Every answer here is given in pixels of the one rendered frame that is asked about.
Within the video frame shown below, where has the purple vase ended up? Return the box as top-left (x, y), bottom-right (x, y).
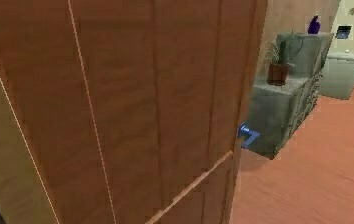
top-left (307, 15), bottom-right (321, 35)

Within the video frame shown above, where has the green plant in brown pot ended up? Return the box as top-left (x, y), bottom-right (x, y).
top-left (264, 30), bottom-right (303, 86)

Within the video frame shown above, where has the blue door handle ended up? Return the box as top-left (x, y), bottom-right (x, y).
top-left (237, 122), bottom-right (261, 150)

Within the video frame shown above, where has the grey stone cabinet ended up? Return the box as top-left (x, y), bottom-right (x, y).
top-left (244, 31), bottom-right (335, 160)

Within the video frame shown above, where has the blue framed wall picture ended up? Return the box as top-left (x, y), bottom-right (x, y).
top-left (335, 25), bottom-right (353, 40)

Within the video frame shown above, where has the brown wooden room door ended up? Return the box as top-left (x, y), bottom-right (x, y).
top-left (0, 0), bottom-right (269, 224)

